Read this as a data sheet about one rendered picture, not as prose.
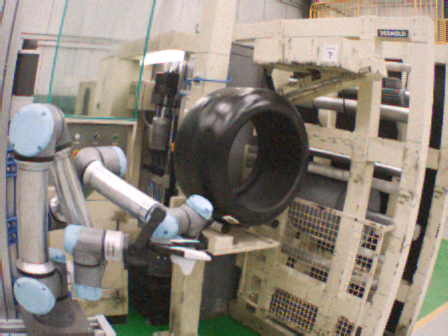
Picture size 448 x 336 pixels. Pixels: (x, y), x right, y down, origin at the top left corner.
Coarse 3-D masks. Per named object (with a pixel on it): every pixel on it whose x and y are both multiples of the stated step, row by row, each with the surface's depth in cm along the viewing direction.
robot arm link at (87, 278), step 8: (80, 264) 91; (96, 264) 93; (80, 272) 91; (88, 272) 91; (96, 272) 93; (80, 280) 91; (88, 280) 92; (96, 280) 93; (80, 288) 92; (88, 288) 92; (96, 288) 93; (80, 296) 92; (88, 296) 92; (96, 296) 94
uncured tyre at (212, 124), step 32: (224, 96) 173; (256, 96) 171; (192, 128) 171; (224, 128) 163; (256, 128) 210; (288, 128) 202; (192, 160) 168; (224, 160) 164; (256, 160) 215; (288, 160) 207; (192, 192) 176; (224, 192) 167; (256, 192) 212; (288, 192) 190; (256, 224) 184
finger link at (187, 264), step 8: (176, 248) 92; (184, 248) 93; (176, 256) 92; (184, 256) 90; (192, 256) 90; (200, 256) 90; (208, 256) 90; (184, 264) 91; (192, 264) 90; (184, 272) 91
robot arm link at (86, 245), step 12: (72, 228) 91; (84, 228) 92; (96, 228) 94; (72, 240) 90; (84, 240) 90; (96, 240) 91; (72, 252) 91; (84, 252) 90; (96, 252) 91; (84, 264) 91
